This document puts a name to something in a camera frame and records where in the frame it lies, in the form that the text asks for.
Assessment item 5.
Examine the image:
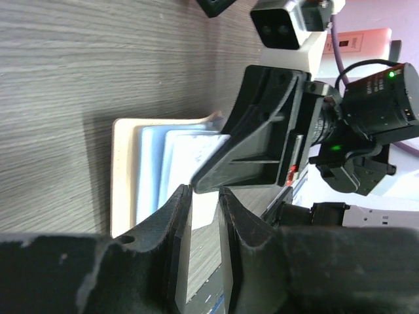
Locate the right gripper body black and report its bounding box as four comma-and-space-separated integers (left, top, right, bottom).
287, 81, 342, 186

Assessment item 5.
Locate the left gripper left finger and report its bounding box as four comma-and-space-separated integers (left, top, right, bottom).
1, 185, 192, 313

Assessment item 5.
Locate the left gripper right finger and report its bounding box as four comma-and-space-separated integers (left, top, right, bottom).
219, 188, 418, 313

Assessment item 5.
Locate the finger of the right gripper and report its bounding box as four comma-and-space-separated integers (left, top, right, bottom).
191, 65, 311, 194

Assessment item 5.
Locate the beige leather card holder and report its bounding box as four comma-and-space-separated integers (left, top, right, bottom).
110, 111, 223, 238

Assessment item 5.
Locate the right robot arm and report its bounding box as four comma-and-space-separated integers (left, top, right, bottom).
191, 61, 418, 196

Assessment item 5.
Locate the black three-compartment tray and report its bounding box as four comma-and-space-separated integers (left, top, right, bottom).
196, 0, 236, 18

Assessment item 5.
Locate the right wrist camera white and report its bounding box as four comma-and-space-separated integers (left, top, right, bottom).
250, 0, 346, 77

